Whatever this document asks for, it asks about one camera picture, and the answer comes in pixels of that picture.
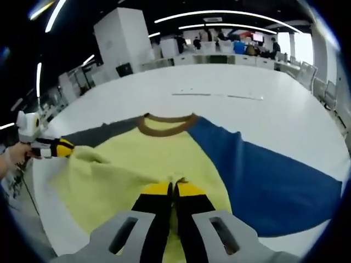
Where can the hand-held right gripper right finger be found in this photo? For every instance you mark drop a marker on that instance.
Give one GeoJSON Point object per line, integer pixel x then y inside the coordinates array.
{"type": "Point", "coordinates": [194, 219]}

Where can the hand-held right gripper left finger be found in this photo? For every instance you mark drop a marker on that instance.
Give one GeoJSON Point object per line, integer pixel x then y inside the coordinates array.
{"type": "Point", "coordinates": [153, 219]}

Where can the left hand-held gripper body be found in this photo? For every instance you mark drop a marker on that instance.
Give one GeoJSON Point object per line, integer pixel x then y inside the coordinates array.
{"type": "Point", "coordinates": [28, 126]}

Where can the yellow garment blue grey sleeves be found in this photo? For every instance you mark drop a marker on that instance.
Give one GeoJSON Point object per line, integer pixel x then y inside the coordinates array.
{"type": "Point", "coordinates": [123, 164]}

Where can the person's left hand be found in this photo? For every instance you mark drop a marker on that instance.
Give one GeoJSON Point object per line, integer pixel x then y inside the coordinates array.
{"type": "Point", "coordinates": [17, 156]}

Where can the black box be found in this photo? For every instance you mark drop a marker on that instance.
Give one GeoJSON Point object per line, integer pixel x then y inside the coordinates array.
{"type": "Point", "coordinates": [124, 69]}

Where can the white pillar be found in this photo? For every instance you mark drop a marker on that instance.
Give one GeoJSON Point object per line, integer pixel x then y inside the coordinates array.
{"type": "Point", "coordinates": [123, 41]}

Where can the white flat strip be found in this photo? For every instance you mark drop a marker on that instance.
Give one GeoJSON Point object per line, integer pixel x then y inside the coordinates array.
{"type": "Point", "coordinates": [246, 96]}

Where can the row of white cabinets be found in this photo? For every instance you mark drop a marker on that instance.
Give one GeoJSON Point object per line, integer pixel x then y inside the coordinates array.
{"type": "Point", "coordinates": [192, 59]}

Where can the blue storage bin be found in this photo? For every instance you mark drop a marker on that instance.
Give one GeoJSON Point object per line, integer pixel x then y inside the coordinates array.
{"type": "Point", "coordinates": [239, 48]}

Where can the brown bag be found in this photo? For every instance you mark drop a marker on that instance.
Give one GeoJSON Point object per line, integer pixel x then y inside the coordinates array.
{"type": "Point", "coordinates": [251, 50]}

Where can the row of grey office chairs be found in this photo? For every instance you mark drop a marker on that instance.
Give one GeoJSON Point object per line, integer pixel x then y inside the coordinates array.
{"type": "Point", "coordinates": [310, 74]}

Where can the long ceiling light strip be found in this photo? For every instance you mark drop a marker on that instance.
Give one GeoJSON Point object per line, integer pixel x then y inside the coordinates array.
{"type": "Point", "coordinates": [225, 11]}
{"type": "Point", "coordinates": [233, 25]}

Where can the wall screen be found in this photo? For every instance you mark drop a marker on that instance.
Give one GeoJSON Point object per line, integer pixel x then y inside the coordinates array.
{"type": "Point", "coordinates": [257, 37]}

